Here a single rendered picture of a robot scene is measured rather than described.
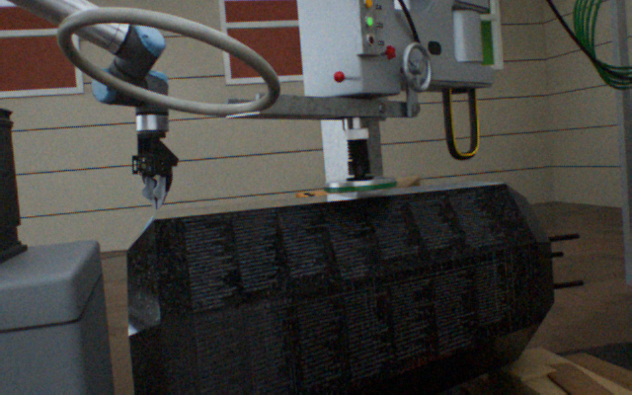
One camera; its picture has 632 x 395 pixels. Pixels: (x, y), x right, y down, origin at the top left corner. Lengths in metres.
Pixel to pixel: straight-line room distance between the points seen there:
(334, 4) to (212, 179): 6.30
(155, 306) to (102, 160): 6.41
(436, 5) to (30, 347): 1.72
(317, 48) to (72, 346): 1.27
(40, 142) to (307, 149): 3.16
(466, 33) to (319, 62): 0.72
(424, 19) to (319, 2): 0.39
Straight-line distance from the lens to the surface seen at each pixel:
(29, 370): 0.89
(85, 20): 1.35
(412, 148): 8.69
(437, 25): 2.23
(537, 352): 2.48
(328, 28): 1.90
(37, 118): 8.17
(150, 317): 1.72
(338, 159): 2.90
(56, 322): 0.87
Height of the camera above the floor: 0.97
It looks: 3 degrees down
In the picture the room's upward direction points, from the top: 5 degrees counter-clockwise
